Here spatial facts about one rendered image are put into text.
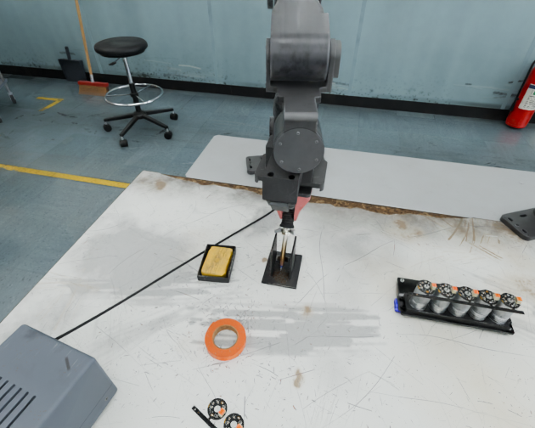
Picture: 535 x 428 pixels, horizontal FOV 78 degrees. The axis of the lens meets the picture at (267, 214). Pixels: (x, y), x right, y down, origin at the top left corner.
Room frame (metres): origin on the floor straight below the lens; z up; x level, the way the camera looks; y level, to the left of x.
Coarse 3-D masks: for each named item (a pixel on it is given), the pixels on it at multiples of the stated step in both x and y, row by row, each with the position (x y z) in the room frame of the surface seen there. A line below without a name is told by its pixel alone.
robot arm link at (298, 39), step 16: (272, 0) 0.64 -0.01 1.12; (288, 0) 0.46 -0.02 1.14; (304, 0) 0.46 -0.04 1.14; (320, 0) 0.64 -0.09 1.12; (272, 16) 0.43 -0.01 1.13; (288, 16) 0.43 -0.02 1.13; (304, 16) 0.43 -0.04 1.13; (320, 16) 0.43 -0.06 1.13; (272, 32) 0.41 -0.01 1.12; (288, 32) 0.41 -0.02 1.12; (304, 32) 0.41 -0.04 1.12; (320, 32) 0.41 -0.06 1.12; (272, 48) 0.39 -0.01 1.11; (288, 48) 0.39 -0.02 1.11; (304, 48) 0.39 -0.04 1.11; (320, 48) 0.39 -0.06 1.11; (272, 64) 0.39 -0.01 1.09; (288, 64) 0.39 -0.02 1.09; (304, 64) 0.39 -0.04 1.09; (320, 64) 0.39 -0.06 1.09; (272, 80) 0.41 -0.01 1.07; (288, 80) 0.40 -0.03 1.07; (304, 80) 0.40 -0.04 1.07; (320, 80) 0.40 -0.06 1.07
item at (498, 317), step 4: (500, 300) 0.27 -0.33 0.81; (508, 300) 0.27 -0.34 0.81; (512, 300) 0.27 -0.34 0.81; (496, 304) 0.27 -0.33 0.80; (500, 304) 0.27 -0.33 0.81; (516, 308) 0.26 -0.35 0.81; (492, 312) 0.27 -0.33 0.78; (496, 312) 0.26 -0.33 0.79; (500, 312) 0.26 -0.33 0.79; (504, 312) 0.26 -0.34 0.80; (508, 312) 0.26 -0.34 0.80; (488, 316) 0.27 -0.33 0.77; (492, 316) 0.27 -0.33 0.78; (496, 316) 0.26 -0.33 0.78; (500, 316) 0.26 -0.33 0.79; (504, 316) 0.26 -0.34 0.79; (508, 316) 0.26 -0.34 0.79; (492, 320) 0.26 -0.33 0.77; (496, 320) 0.26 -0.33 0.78; (500, 320) 0.26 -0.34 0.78; (504, 320) 0.26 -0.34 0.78
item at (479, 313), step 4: (476, 300) 0.28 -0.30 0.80; (480, 300) 0.27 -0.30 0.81; (484, 304) 0.27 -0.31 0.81; (488, 304) 0.26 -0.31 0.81; (472, 308) 0.27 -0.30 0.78; (476, 308) 0.27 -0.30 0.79; (480, 308) 0.27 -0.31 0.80; (484, 308) 0.26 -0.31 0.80; (468, 312) 0.28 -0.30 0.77; (472, 312) 0.27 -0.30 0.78; (476, 312) 0.27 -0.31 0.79; (480, 312) 0.26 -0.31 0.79; (484, 312) 0.26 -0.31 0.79; (488, 312) 0.26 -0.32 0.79; (472, 316) 0.27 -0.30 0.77; (476, 316) 0.26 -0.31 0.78; (480, 316) 0.26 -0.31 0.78; (484, 316) 0.26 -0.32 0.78; (480, 320) 0.26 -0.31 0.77
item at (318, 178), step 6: (264, 156) 0.45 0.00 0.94; (264, 162) 0.43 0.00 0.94; (324, 162) 0.43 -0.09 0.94; (258, 168) 0.41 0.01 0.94; (264, 168) 0.41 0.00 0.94; (318, 168) 0.41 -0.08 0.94; (324, 168) 0.42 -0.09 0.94; (258, 174) 0.40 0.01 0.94; (318, 174) 0.40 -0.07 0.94; (324, 174) 0.40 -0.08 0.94; (258, 180) 0.40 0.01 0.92; (312, 180) 0.38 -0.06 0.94; (318, 180) 0.38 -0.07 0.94; (324, 180) 0.38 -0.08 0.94; (306, 186) 0.38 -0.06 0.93; (312, 186) 0.38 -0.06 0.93; (318, 186) 0.38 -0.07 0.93
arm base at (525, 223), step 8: (504, 216) 0.50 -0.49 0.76; (512, 216) 0.51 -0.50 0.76; (520, 216) 0.51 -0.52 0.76; (528, 216) 0.51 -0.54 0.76; (504, 224) 0.49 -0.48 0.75; (512, 224) 0.48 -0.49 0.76; (520, 224) 0.48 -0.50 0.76; (528, 224) 0.48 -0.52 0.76; (520, 232) 0.46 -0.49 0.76; (528, 232) 0.46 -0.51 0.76; (528, 240) 0.44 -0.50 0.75
